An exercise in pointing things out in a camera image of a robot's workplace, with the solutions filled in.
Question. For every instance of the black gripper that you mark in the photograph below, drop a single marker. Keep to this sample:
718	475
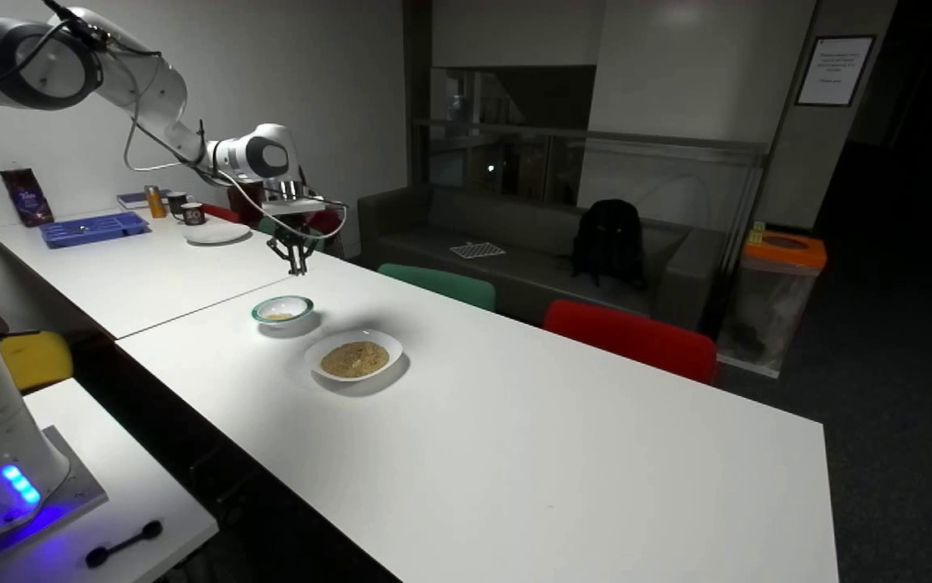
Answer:
295	224

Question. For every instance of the green rimmed bowl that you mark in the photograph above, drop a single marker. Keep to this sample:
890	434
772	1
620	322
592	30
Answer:
282	312

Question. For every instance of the brown grain contents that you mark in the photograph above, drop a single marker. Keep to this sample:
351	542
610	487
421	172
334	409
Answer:
354	359

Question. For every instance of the white bowl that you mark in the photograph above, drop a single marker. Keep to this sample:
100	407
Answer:
397	350

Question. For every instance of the dark red chair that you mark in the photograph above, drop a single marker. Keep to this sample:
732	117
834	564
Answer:
329	224

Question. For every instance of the white round plate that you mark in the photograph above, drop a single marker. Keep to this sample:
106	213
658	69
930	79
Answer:
216	235

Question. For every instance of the dark cup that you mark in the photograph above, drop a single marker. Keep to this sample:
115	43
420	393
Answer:
193	215

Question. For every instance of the green chair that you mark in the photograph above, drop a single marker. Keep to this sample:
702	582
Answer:
438	285

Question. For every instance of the orange bottle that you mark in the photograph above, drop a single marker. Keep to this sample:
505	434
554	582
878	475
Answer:
156	202

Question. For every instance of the white paper sheet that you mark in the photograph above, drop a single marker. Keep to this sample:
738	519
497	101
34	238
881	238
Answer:
476	252

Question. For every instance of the blue flat box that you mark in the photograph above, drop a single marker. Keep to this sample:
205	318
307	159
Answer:
95	228

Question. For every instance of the dark grey sofa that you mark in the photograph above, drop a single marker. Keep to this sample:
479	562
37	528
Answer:
532	243

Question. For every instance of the glass railing panel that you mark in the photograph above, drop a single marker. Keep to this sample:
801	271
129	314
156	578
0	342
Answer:
532	166

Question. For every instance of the dark purple tablet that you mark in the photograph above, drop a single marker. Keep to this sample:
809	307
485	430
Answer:
27	198

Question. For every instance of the yellow stool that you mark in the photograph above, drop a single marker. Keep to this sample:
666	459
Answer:
37	362

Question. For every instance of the black backpack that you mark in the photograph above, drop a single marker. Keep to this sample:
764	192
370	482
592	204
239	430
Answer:
606	243

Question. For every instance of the black dumbbell shaped tool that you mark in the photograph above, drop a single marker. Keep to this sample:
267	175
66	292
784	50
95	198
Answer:
121	545

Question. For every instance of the bin with orange lid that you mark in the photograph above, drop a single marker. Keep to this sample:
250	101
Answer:
775	302

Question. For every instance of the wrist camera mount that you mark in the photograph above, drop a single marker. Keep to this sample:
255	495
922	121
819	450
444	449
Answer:
293	202

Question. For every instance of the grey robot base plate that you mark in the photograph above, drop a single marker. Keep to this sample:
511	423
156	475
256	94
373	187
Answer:
56	503

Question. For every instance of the framed wall notice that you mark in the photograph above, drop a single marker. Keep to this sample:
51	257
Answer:
835	69

